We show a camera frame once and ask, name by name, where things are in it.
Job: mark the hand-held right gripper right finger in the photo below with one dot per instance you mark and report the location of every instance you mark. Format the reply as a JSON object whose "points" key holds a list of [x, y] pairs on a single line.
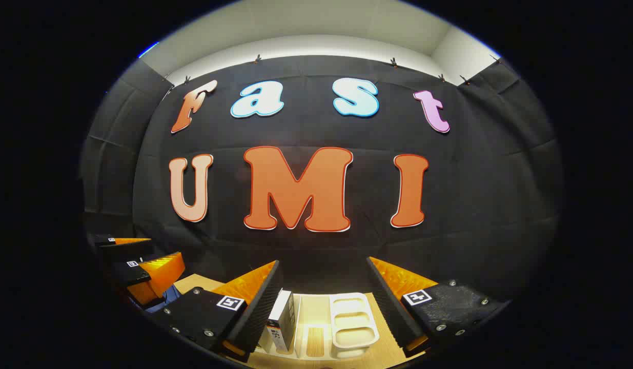
{"points": [[388, 307]]}

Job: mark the dark grey cover book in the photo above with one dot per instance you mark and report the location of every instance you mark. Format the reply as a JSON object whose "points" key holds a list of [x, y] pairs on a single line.
{"points": [[283, 320]]}

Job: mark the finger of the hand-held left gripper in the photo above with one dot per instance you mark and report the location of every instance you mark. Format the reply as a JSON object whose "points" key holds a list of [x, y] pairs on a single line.
{"points": [[124, 248], [157, 274]]}

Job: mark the white plastic bookshelf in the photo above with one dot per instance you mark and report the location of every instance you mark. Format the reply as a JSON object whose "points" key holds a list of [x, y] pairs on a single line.
{"points": [[311, 307]]}

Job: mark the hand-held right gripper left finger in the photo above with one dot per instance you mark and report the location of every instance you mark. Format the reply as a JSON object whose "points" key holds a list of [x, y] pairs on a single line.
{"points": [[260, 307]]}

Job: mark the blue schoolbag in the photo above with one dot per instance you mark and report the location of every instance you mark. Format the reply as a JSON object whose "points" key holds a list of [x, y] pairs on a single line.
{"points": [[170, 296]]}

